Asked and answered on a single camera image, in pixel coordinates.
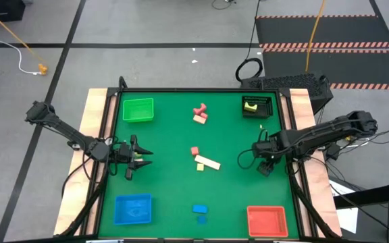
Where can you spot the green plastic bin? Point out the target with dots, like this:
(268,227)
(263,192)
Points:
(137,109)

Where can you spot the black plastic bin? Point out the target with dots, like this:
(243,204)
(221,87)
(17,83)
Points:
(265,108)

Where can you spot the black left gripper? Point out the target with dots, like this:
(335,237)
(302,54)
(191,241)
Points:
(127,156)

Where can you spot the blue round block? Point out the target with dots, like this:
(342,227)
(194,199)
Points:
(201,219)

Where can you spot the yellow cube block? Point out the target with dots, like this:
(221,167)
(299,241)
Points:
(200,167)

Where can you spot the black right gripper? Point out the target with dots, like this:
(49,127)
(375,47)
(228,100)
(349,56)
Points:
(268,148)

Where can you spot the red plastic bin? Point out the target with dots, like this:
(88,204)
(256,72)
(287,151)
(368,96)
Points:
(268,219)

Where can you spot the long natural wood plank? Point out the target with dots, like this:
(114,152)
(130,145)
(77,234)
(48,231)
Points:
(208,162)

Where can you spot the small natural wood block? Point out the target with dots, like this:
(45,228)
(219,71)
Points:
(199,119)

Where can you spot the black power adapter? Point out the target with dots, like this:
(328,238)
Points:
(333,152)

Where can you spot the black hazard-striped floor mat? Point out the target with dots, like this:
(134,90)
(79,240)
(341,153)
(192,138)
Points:
(350,67)
(316,30)

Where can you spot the blue plastic bin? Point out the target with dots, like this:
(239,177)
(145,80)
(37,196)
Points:
(127,216)

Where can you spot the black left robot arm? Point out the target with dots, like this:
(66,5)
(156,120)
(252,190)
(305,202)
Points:
(63,126)

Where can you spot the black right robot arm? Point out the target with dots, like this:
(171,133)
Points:
(316,133)

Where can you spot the green felt mat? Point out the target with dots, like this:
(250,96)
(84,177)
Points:
(181,189)

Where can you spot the black cabinet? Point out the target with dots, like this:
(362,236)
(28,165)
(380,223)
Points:
(2,11)

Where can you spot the blue rectangular block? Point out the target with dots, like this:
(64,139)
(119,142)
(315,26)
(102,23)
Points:
(200,209)

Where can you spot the white paper sheet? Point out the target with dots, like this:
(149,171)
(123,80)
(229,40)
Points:
(348,219)

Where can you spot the black beam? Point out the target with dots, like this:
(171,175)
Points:
(377,194)

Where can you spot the yellow arch block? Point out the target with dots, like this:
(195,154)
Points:
(250,107)

